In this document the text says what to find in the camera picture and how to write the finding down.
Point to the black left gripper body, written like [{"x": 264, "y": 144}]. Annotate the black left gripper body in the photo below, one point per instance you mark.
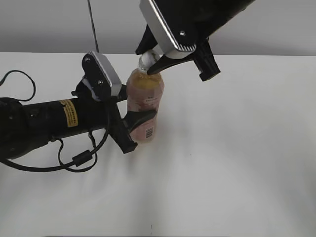
[{"x": 104, "y": 115}]

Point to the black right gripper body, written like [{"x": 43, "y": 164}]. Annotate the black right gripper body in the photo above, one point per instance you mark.
[{"x": 211, "y": 16}]

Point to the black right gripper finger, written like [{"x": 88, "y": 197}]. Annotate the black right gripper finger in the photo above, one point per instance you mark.
[
  {"x": 164, "y": 63},
  {"x": 147, "y": 42}
]

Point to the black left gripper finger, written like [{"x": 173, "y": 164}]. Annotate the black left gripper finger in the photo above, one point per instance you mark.
[
  {"x": 122, "y": 96},
  {"x": 133, "y": 119}
]

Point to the white bottle cap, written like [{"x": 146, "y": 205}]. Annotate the white bottle cap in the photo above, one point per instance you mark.
[{"x": 148, "y": 59}]

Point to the pink labelled tea bottle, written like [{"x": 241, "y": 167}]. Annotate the pink labelled tea bottle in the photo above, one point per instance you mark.
[{"x": 144, "y": 92}]

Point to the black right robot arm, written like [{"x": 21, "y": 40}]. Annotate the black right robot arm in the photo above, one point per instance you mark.
[{"x": 181, "y": 28}]

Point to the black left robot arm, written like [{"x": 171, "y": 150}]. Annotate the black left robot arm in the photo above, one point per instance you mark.
[{"x": 24, "y": 128}]

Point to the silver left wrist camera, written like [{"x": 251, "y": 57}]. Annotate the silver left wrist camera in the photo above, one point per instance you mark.
[{"x": 100, "y": 78}]

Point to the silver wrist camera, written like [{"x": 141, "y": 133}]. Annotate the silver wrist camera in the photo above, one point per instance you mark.
[
  {"x": 173, "y": 25},
  {"x": 100, "y": 78}
]

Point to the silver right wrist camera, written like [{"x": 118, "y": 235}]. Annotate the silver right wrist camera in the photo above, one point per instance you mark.
[{"x": 173, "y": 25}]

